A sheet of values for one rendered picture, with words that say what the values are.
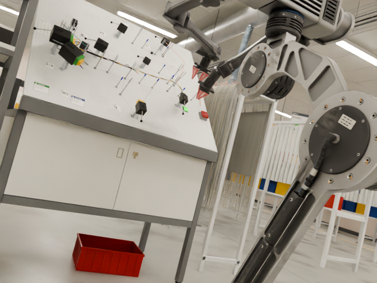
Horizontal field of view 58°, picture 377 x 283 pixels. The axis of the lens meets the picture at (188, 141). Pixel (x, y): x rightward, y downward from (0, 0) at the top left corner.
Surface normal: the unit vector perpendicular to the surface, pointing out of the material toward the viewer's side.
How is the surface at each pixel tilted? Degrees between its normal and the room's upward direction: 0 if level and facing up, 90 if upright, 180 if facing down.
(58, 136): 90
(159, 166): 90
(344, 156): 90
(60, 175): 90
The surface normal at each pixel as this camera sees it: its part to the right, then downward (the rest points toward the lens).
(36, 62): 0.58, -0.56
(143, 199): 0.54, 0.07
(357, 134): -0.87, -0.25
